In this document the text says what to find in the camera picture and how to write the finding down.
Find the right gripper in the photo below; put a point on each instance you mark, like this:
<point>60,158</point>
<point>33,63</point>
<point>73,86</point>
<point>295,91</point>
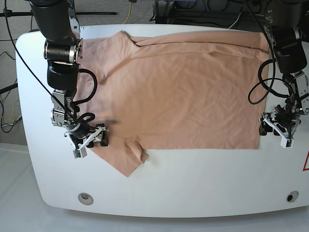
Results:
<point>86,136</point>

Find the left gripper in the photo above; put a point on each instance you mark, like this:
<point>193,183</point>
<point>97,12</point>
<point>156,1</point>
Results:
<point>281,122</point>

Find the peach pink T-shirt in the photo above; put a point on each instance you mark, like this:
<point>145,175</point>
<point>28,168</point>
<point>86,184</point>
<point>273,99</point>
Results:
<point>178,91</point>

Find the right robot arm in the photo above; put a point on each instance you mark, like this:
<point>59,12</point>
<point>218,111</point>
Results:
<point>63,48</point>

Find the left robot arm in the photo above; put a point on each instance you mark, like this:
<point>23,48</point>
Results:
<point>283,29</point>

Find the red triangle warning sticker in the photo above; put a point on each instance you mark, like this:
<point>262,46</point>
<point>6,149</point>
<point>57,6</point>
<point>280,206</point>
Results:
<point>306,164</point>

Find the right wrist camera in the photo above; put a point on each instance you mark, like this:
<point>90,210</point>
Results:
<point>80,153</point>

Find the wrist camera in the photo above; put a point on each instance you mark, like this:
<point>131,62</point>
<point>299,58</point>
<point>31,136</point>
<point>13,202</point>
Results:
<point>287,142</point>
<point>80,153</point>

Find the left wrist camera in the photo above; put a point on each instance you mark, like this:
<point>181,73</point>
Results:
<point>287,142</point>

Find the left table cable grommet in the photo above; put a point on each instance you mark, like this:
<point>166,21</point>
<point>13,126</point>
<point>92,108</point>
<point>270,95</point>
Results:
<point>85,199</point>

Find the table cable grommet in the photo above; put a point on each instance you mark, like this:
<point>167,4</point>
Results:
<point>292,196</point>
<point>85,199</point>

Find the right table cable grommet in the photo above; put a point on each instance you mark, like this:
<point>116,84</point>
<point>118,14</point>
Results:
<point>292,196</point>

